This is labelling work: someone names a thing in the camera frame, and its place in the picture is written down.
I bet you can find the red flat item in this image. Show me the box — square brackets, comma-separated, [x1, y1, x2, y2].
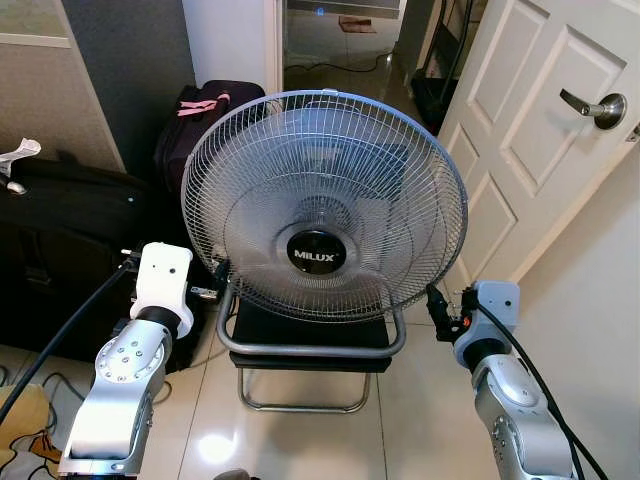
[338, 15, 379, 35]

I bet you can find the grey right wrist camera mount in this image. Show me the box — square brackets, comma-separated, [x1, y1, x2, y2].
[455, 281, 522, 366]

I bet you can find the black metal stand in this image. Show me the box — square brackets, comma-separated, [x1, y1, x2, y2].
[410, 0, 479, 133]

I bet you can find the metal lever door handle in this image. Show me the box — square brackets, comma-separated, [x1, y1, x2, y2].
[559, 89, 628, 130]

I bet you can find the white panelled door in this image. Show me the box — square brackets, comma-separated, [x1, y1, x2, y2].
[437, 0, 640, 291]

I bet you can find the silver wire cage fan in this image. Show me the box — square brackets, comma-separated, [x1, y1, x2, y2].
[181, 89, 469, 323]

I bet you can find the pink ribbon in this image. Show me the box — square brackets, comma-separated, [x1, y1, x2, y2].
[177, 90, 232, 119]

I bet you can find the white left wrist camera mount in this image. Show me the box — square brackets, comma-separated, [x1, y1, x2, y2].
[131, 242, 195, 339]

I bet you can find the large black bag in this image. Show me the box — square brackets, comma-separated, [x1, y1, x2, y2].
[0, 155, 221, 373]

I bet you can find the white crumpled item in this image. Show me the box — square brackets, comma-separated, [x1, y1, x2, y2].
[0, 138, 43, 196]

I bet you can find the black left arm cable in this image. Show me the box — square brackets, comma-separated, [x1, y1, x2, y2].
[0, 252, 141, 426]

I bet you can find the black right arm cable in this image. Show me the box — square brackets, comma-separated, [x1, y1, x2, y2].
[468, 303, 609, 480]

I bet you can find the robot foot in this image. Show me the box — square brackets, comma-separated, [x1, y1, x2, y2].
[213, 467, 263, 480]

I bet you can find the black fabric suitcase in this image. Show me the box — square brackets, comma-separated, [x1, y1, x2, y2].
[153, 80, 267, 216]

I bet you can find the yellow printed cloth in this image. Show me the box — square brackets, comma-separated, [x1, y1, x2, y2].
[0, 385, 69, 480]

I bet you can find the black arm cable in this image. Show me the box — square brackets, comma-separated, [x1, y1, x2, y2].
[0, 252, 141, 426]
[468, 303, 609, 480]

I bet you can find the grey appliance blue light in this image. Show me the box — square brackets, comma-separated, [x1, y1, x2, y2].
[285, 0, 403, 19]

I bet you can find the black chair chrome frame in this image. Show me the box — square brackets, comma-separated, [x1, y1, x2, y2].
[215, 280, 408, 414]

